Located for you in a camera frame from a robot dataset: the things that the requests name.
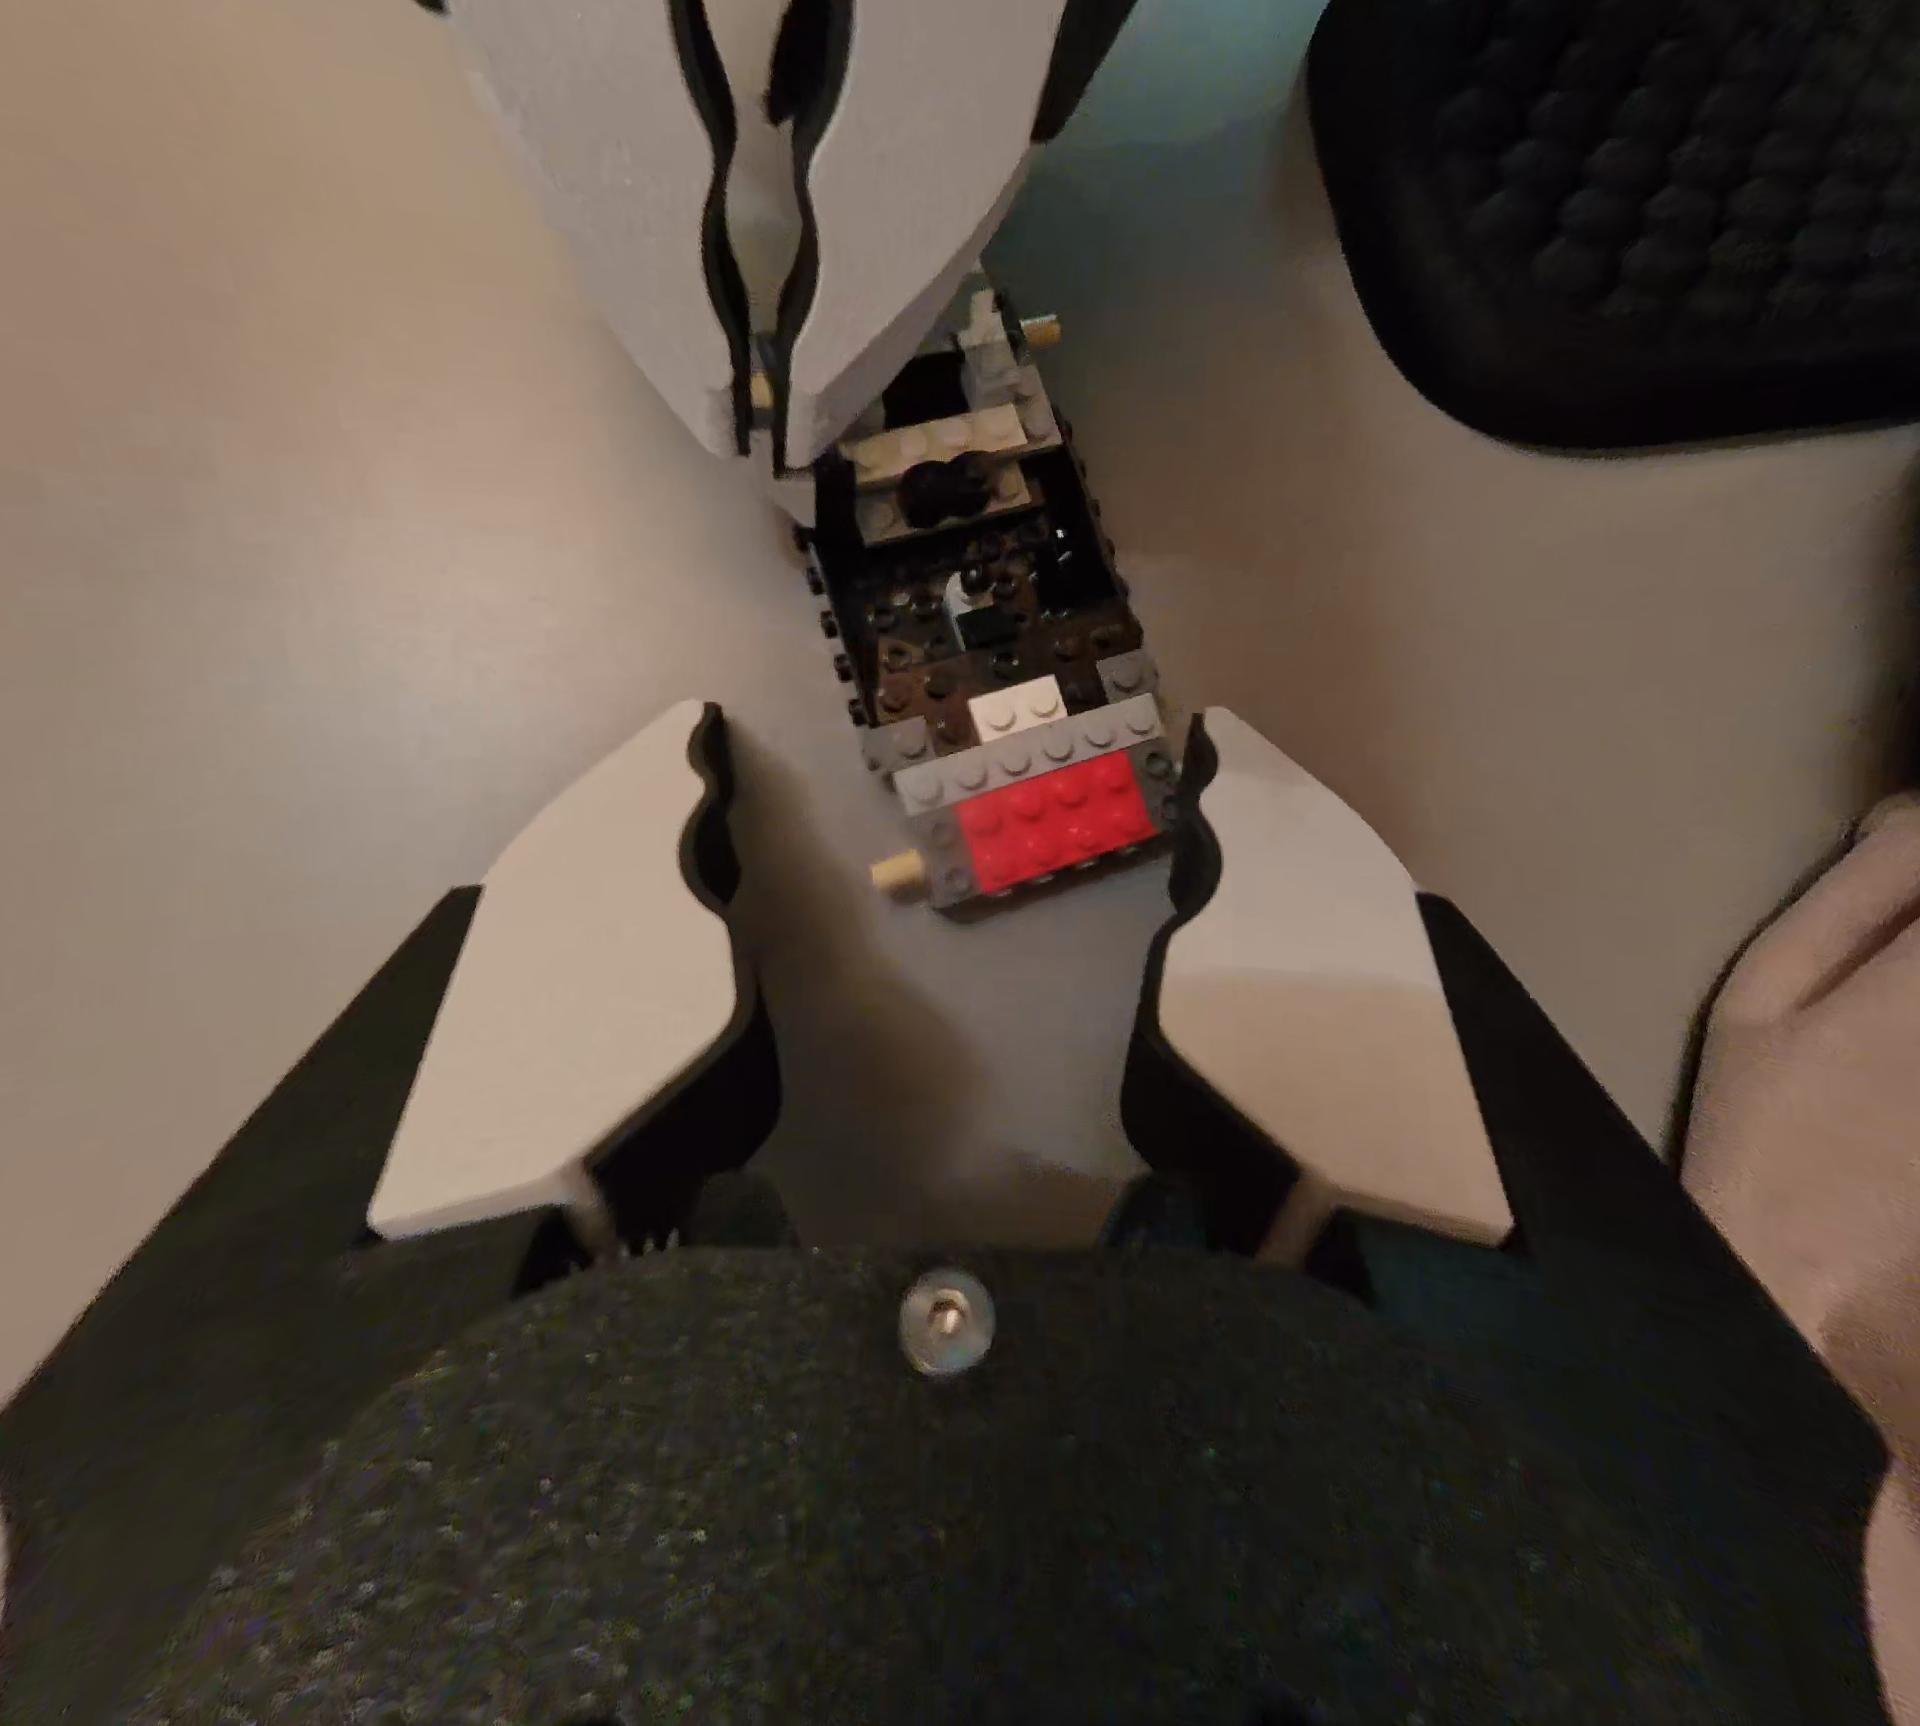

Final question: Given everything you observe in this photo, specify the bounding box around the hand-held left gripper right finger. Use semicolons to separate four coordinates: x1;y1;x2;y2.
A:
1115;706;1514;1259

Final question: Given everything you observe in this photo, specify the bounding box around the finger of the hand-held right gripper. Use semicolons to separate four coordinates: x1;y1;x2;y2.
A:
391;0;755;461
768;0;1123;477

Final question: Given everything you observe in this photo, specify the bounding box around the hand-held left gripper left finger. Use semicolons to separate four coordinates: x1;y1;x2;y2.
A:
364;698;786;1252

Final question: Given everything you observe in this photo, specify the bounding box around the toy brick car chassis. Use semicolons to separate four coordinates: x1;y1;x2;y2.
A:
791;274;1190;922

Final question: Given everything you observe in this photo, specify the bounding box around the grey desk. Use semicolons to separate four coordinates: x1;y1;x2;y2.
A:
0;0;1920;1397

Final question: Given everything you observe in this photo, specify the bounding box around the beige hoodie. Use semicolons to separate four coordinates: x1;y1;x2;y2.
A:
1676;788;1920;1726

